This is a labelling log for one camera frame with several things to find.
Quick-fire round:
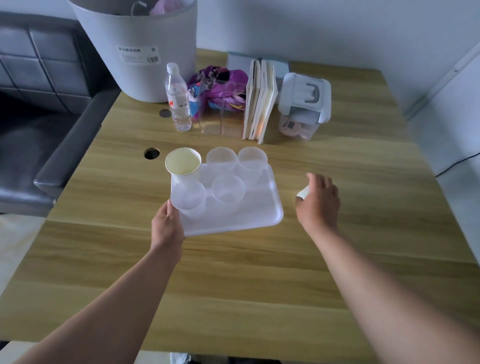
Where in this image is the person's left hand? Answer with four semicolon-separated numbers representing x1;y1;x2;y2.
150;200;185;264

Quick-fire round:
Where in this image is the person's right hand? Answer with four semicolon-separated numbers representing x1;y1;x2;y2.
295;172;341;238

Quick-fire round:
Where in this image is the white plastic tray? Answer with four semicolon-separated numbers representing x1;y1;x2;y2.
170;162;284;237

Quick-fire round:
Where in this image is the person's right forearm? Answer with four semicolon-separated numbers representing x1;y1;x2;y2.
310;224;480;364

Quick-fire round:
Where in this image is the person's left forearm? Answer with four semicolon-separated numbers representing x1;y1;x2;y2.
11;242;184;364

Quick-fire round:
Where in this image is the clear plastic cup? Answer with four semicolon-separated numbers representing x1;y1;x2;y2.
211;173;247;215
237;146;269;185
206;147;238;175
170;180;207;220

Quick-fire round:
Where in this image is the white paper cup cream inside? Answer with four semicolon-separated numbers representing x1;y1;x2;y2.
165;147;202;184

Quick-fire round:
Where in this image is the clear acrylic organizer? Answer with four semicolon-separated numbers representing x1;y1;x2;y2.
197;79;247;138

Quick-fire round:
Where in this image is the beige paperback book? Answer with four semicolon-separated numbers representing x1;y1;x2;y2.
257;62;279;145
250;59;268;142
242;59;258;140

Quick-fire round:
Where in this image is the clear plastic water bottle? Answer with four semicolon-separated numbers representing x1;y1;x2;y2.
165;62;193;132

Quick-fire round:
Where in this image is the purple patterned bag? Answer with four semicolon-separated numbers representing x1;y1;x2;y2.
187;65;249;121

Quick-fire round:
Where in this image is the light blue box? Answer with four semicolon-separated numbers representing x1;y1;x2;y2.
226;51;290;92

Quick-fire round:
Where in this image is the black leather sofa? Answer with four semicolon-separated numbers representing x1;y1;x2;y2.
0;11;121;218

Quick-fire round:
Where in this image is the grey round storage bin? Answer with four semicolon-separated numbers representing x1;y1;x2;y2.
67;0;199;104

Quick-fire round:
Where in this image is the pink cloth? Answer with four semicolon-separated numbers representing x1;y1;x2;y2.
150;0;188;16

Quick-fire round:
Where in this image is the clear storage box grey-handled lid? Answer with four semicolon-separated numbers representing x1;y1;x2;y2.
278;72;332;143

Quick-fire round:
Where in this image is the black cable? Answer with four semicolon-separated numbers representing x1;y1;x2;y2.
434;151;480;178

